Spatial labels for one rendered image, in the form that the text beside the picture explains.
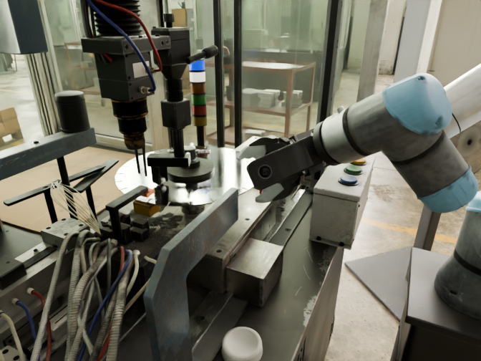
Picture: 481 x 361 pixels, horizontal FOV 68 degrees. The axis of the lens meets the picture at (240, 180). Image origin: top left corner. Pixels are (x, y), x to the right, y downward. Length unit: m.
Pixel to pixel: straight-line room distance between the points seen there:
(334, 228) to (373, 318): 1.00
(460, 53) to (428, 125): 3.23
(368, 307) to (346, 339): 0.24
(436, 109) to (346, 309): 1.48
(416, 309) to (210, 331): 0.41
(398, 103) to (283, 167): 0.18
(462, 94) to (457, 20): 3.02
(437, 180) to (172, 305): 0.39
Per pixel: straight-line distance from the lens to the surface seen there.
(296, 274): 0.83
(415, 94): 0.46
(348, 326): 1.79
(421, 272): 0.92
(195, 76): 1.05
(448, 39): 3.66
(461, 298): 0.84
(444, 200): 0.54
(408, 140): 0.49
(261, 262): 0.73
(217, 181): 0.76
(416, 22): 5.10
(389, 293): 1.98
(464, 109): 0.65
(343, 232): 0.91
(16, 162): 0.76
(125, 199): 0.65
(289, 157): 0.54
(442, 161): 0.51
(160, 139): 1.44
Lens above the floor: 1.28
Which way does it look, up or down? 25 degrees down
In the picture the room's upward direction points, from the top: straight up
